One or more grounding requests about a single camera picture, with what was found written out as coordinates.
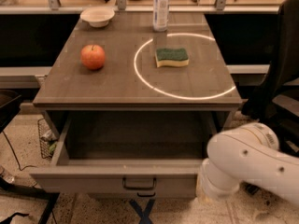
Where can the grey top drawer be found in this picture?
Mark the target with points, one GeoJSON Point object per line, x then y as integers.
{"type": "Point", "coordinates": [97, 150]}

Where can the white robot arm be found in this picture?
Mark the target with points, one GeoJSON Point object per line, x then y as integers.
{"type": "Point", "coordinates": [249, 153]}

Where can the green yellow sponge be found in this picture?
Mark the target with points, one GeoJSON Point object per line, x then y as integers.
{"type": "Point", "coordinates": [171, 57]}

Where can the red apple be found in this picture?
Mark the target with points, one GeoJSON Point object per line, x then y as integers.
{"type": "Point", "coordinates": [93, 57]}

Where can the white bowl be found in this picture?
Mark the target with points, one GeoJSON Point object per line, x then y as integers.
{"type": "Point", "coordinates": [97, 17]}

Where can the clear plastic water bottle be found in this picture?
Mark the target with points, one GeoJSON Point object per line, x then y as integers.
{"type": "Point", "coordinates": [160, 15]}

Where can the blue tape cross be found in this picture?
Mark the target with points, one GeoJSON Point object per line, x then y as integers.
{"type": "Point", "coordinates": [143, 213]}

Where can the black office chair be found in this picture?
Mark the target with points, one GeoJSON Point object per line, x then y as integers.
{"type": "Point", "coordinates": [272, 103]}

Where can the black bin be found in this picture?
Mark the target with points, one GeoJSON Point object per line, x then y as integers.
{"type": "Point", "coordinates": [10, 102]}

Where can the black drawer handle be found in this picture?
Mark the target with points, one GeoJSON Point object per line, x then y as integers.
{"type": "Point", "coordinates": [143, 184]}

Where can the black wire basket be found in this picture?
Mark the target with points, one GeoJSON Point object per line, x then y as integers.
{"type": "Point", "coordinates": [47, 141]}

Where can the metal railing frame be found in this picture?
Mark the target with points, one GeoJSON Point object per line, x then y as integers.
{"type": "Point", "coordinates": [76, 6]}

